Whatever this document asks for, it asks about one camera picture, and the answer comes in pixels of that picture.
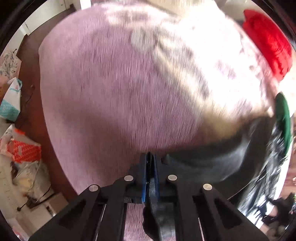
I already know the black leather jacket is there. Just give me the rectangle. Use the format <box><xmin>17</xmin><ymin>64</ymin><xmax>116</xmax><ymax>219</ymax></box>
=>
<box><xmin>142</xmin><ymin>115</ymin><xmax>292</xmax><ymax>241</ymax></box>

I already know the floral purple bed blanket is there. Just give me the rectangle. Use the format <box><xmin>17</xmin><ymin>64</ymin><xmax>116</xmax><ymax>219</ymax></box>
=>
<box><xmin>34</xmin><ymin>1</ymin><xmax>275</xmax><ymax>240</ymax></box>

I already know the red patterned bag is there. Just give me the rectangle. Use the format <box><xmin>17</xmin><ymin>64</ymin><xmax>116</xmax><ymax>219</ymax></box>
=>
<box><xmin>7</xmin><ymin>128</ymin><xmax>42</xmax><ymax>163</ymax></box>

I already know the folded green striped garment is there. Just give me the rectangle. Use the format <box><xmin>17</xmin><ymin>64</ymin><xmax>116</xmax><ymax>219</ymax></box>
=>
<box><xmin>275</xmin><ymin>92</ymin><xmax>292</xmax><ymax>158</ymax></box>

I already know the teal patterned shopping bag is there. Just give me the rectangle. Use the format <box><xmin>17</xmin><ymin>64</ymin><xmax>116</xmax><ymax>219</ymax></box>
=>
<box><xmin>0</xmin><ymin>77</ymin><xmax>23</xmax><ymax>122</ymax></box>

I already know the red folded quilt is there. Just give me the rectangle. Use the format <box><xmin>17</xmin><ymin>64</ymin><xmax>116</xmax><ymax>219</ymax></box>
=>
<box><xmin>243</xmin><ymin>9</ymin><xmax>292</xmax><ymax>82</ymax></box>

